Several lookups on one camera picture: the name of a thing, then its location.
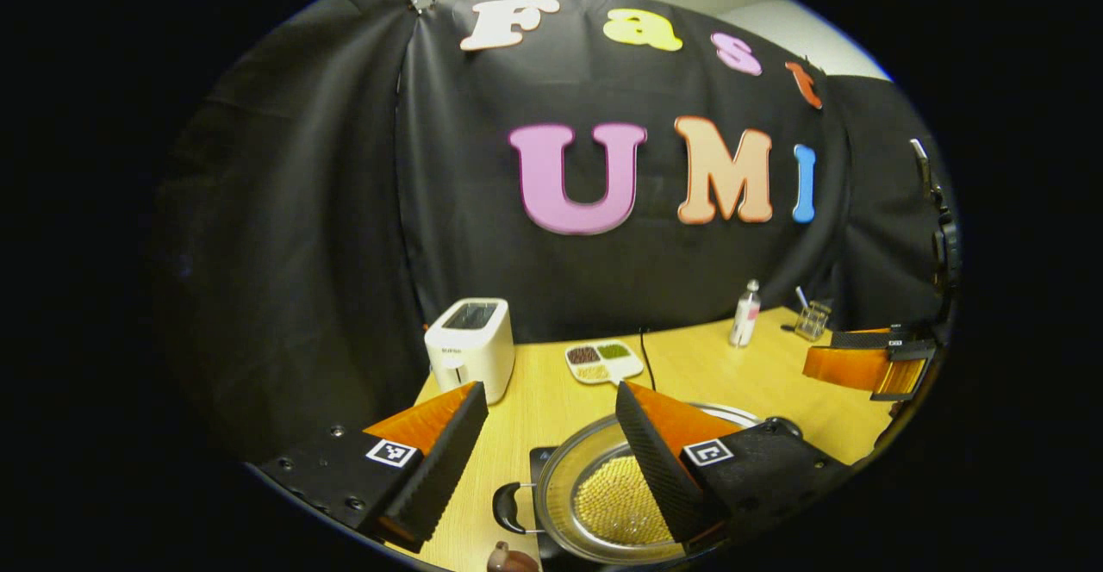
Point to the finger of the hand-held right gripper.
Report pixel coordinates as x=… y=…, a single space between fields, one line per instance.
x=853 y=369

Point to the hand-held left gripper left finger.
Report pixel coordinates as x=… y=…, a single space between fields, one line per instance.
x=439 y=469

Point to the clear square holder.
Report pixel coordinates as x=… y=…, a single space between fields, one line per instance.
x=813 y=324

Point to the striped straw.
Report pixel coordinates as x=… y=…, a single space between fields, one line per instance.
x=801 y=296

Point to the clear bottle with pink label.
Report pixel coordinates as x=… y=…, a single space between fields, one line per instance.
x=744 y=322

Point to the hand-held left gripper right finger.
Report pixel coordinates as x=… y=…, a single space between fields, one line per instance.
x=651 y=460

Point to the black backdrop cloth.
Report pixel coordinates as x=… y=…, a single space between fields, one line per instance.
x=302 y=253

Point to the white toaster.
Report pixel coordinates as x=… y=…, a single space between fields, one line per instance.
x=470 y=357

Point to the white divided dish of beans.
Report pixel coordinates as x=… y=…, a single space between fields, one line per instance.
x=603 y=363

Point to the pile of yellow beans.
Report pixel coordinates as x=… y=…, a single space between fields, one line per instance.
x=616 y=503

